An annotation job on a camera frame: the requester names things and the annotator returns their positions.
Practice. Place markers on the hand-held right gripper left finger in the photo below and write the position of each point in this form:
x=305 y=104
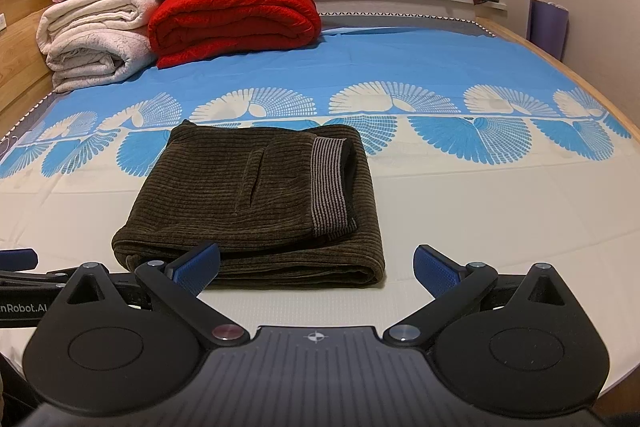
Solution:
x=197 y=268

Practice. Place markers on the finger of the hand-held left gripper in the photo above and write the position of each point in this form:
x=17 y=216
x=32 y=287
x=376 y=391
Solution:
x=17 y=259
x=30 y=280

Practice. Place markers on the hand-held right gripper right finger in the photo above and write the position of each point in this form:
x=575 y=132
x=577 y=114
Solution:
x=435 y=268

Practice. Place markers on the blue white printed bed sheet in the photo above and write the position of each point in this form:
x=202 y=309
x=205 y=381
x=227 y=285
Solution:
x=475 y=207

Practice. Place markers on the speckled white folded blanket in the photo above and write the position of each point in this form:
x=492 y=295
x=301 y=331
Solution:
x=95 y=62

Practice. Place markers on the red folded blanket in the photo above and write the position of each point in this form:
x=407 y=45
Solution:
x=235 y=17

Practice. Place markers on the cream folded blanket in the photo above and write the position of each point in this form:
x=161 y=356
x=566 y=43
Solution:
x=95 y=14

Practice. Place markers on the purple board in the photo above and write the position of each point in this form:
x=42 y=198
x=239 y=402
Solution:
x=549 y=29

